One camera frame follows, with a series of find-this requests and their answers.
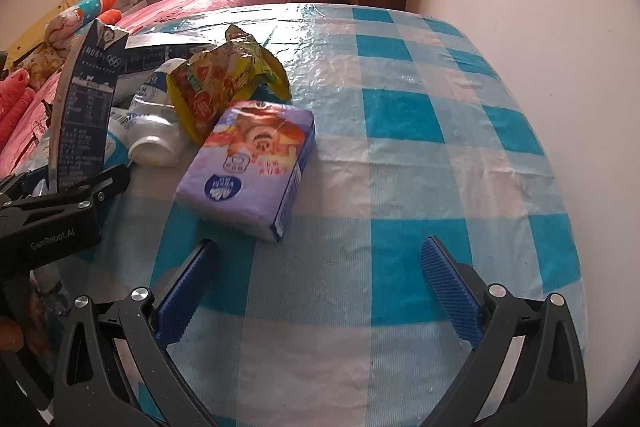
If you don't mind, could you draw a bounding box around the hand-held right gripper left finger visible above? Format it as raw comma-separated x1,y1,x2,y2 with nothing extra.
50,238,221,427

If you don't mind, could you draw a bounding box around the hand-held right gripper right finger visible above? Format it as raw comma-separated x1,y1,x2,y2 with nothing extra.
420,235,590,427

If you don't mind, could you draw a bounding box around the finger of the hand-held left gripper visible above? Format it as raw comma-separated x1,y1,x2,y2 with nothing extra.
0,171,51,208
52,163,132,208

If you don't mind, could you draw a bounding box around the blue and white tissue pack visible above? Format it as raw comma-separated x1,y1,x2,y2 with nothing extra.
101,107,135,170

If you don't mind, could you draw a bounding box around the white plastic bottle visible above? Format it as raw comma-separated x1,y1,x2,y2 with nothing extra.
127,58,188,168

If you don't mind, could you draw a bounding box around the dark blue snack bag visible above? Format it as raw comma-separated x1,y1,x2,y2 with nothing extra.
48,19,128,194

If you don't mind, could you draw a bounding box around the printed small tissue pack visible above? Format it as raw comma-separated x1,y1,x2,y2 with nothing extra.
175,99,317,244

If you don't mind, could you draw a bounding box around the orange dotted plush cushion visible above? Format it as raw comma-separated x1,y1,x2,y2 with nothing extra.
0,69,38,148

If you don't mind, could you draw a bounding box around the yellow floral quilt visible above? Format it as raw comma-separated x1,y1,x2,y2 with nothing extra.
10,39,68,90

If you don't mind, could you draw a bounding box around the blue checkered tablecloth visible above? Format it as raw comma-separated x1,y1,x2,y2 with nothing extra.
47,2,588,427

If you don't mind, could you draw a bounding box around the yellow crumpled snack wrapper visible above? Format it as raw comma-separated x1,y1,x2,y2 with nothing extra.
166,24,292,145

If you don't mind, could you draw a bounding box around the large teal orange roll pillow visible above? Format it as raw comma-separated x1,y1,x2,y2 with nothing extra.
45,0,122,45

